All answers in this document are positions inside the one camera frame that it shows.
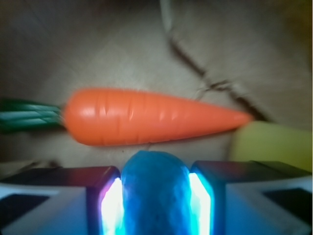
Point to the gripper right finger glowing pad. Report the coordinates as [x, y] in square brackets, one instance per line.
[251, 198]

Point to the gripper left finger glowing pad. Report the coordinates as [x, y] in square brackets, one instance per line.
[62, 201]

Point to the blue dimpled ball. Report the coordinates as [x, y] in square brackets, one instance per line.
[156, 195]

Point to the yellow sponge with green pad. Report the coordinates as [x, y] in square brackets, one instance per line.
[263, 141]

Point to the orange plastic toy carrot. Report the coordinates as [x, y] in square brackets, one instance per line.
[108, 117]

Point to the brown paper bag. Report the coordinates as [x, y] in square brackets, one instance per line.
[225, 52]

